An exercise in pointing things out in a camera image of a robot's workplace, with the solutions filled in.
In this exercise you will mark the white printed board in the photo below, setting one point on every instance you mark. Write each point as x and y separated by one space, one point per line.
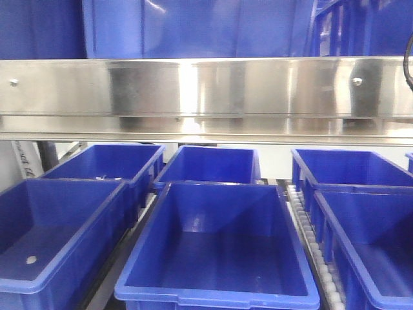
28 159

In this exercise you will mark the upper left blue bin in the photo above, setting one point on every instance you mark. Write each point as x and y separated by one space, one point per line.
42 30

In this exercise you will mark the lower right front blue bin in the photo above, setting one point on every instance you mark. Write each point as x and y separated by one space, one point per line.
368 238

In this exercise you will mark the blue bin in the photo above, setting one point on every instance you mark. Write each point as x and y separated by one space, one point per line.
218 246
134 163
196 29
55 237
215 164
42 30
346 171
368 238

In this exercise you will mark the upper right blue crate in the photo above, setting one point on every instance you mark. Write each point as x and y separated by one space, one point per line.
361 28

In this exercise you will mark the lower left back blue bin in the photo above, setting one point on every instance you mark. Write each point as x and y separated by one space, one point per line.
134 163

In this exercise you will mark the stainless steel shelf rail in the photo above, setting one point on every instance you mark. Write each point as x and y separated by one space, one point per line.
308 101

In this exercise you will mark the lower front middle blue bin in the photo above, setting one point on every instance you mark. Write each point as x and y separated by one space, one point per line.
218 246

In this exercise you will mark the lower back middle blue bin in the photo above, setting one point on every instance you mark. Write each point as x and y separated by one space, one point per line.
215 164

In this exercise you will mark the upper middle blue bin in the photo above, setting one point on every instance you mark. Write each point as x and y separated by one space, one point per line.
196 29

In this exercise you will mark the lower right back blue bin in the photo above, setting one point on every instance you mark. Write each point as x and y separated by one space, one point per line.
346 171

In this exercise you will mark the white roller conveyor track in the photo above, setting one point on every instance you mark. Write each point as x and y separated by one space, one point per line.
325 275

